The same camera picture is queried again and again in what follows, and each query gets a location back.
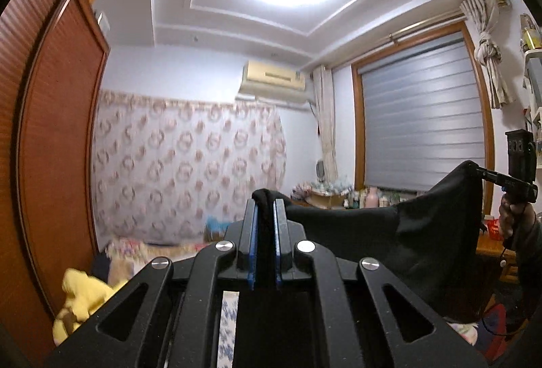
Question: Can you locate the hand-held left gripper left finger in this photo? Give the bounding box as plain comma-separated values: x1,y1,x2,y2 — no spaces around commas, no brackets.
44,199,261,368

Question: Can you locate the grey window blind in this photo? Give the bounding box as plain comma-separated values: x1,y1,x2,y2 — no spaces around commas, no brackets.
362,31,487,195

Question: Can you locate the blue floral bedsheet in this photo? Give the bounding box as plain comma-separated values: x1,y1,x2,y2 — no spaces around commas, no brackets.
217,289,240,368

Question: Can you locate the red basket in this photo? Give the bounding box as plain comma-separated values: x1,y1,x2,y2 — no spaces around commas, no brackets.
483,216,504,242

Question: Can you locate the blue topped box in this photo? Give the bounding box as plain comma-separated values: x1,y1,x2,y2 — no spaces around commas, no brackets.
205,216,229,242

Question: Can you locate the white wall shelf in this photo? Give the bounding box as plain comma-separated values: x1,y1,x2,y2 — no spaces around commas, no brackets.
523,48,542,169

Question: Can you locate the cardboard box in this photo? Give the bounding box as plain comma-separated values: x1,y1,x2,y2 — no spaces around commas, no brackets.
307,190,343,210

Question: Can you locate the wooden sideboard cabinet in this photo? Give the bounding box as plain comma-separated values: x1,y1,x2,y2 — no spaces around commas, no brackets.
290,199,521,282

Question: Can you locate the red floral quilt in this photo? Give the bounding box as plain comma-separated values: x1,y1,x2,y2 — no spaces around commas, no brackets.
449,302,528,364

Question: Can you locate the beige air conditioner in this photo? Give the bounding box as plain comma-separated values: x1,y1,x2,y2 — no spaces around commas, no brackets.
239,60,308,106

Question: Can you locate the wooden louvred wardrobe door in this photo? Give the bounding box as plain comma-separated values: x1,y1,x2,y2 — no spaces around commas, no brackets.
0,0,111,352

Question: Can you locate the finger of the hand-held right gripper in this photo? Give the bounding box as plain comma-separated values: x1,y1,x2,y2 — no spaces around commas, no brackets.
468,162,506,186

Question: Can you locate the black printed t-shirt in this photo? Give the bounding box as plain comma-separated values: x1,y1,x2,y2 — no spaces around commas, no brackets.
239,160,492,368

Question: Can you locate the person's right hand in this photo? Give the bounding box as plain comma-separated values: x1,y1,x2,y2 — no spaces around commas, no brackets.
498,195,538,244

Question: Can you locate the circle patterned curtain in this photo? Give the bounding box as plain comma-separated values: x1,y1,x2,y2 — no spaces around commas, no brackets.
91,90,289,244

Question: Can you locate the pink floral blanket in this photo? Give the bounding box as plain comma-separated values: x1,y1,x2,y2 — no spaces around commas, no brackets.
104,239,212,284

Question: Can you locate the beige window curtain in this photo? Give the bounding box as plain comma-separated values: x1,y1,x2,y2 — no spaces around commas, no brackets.
313,65,339,186

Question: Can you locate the person's right forearm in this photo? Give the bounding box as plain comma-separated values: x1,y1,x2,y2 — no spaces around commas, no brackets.
514,207,542,335

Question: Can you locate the yellow plush toy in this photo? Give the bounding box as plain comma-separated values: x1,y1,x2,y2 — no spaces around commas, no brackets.
51,268,128,345

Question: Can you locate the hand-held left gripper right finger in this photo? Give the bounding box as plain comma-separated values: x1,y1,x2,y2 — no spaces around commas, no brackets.
273,199,487,368

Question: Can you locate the knotted beige curtain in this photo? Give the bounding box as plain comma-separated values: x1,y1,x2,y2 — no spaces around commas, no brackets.
461,0,515,109

